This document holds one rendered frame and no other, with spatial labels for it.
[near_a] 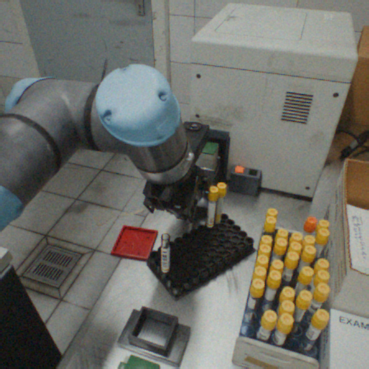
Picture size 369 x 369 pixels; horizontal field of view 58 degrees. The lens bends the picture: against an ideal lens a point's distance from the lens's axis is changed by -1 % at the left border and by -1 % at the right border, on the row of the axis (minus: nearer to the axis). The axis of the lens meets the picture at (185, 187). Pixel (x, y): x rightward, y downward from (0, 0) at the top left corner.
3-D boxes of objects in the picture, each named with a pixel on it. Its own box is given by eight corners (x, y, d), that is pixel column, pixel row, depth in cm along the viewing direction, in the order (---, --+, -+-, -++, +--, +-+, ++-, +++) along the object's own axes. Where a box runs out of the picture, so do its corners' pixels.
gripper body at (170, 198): (151, 214, 56) (128, 189, 45) (165, 167, 59) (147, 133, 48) (194, 225, 54) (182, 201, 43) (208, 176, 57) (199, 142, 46)
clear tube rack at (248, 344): (256, 250, 61) (262, 222, 56) (314, 264, 58) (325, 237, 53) (231, 362, 46) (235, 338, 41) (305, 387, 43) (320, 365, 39)
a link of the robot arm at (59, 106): (-36, 106, 32) (63, 118, 30) (34, 64, 40) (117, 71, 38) (-4, 170, 37) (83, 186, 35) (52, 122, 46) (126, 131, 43)
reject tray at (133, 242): (123, 227, 65) (123, 224, 64) (158, 232, 64) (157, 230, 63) (110, 255, 60) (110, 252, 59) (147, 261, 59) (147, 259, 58)
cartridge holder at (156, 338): (134, 313, 51) (132, 300, 49) (190, 331, 49) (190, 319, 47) (118, 346, 47) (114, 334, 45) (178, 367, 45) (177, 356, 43)
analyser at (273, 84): (218, 117, 97) (226, 2, 78) (318, 133, 91) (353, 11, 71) (184, 181, 75) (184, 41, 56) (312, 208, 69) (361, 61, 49)
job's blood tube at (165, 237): (166, 271, 56) (166, 231, 50) (170, 277, 56) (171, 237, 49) (160, 275, 56) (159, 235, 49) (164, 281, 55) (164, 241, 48)
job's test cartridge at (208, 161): (195, 165, 73) (196, 140, 69) (217, 170, 72) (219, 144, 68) (189, 176, 70) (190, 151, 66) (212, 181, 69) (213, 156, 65)
